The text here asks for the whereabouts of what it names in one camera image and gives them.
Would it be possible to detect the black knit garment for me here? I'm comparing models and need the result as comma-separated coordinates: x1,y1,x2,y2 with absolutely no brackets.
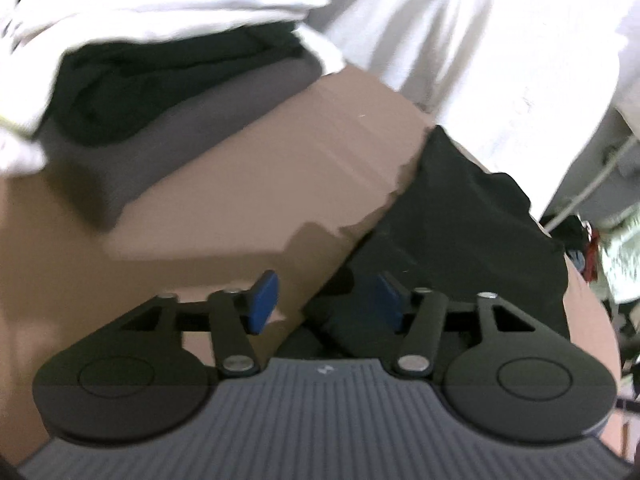
277,127,570,361

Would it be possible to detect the mint green quilted jacket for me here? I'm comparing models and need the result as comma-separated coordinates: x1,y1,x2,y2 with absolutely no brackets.
600,204,639,304

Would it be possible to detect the dark grey folded garment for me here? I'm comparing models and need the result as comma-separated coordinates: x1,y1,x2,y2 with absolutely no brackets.
38,23,322,230

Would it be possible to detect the white coat rack pole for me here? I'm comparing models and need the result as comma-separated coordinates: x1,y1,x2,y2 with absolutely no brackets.
544,134,639,232

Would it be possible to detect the white hanging quilt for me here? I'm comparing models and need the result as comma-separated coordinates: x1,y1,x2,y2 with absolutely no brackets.
309,0,638,216

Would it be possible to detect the white folded shirt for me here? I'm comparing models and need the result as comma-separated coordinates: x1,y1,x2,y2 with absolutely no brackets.
1,24,346,177

